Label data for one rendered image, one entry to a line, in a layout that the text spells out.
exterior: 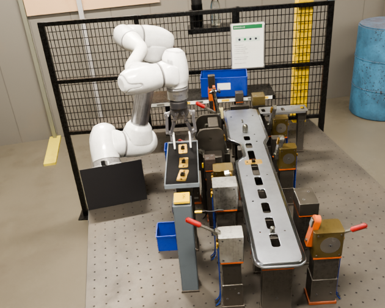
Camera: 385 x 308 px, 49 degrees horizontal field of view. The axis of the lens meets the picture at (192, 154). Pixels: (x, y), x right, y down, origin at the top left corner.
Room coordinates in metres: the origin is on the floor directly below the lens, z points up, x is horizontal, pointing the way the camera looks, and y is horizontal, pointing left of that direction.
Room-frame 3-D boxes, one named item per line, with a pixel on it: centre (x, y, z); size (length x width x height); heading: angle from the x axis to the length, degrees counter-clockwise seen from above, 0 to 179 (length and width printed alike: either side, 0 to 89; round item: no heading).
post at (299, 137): (2.41, -0.69, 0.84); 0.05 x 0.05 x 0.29; 88
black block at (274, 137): (2.06, -0.49, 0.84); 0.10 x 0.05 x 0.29; 88
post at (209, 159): (1.71, -0.08, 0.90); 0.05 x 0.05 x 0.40; 88
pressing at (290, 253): (1.78, -0.30, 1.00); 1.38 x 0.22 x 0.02; 178
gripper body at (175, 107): (1.69, 0.04, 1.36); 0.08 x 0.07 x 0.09; 90
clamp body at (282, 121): (2.20, -0.53, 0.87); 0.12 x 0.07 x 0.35; 88
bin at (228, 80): (2.70, -0.25, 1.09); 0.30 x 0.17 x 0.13; 83
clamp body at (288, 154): (1.85, -0.49, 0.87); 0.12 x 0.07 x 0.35; 88
